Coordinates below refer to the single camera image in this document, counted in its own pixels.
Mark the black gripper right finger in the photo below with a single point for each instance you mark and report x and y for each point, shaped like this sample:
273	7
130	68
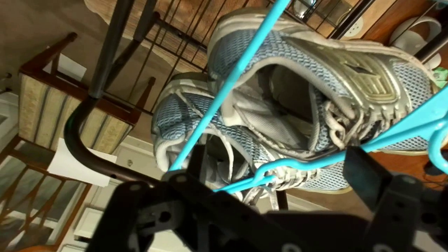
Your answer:
389	196

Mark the teal plastic hanger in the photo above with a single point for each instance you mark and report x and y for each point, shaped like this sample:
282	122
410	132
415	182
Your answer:
188	98

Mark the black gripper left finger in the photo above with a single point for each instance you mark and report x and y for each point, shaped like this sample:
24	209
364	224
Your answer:
191	181

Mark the wooden chair with cushion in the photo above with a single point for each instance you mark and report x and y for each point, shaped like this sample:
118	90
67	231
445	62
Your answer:
37	206

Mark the black metal shoe rack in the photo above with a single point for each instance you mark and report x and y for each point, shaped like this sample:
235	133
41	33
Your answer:
419	124

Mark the light blue mesh sneaker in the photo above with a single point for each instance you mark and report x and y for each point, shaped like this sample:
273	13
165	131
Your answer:
307	97

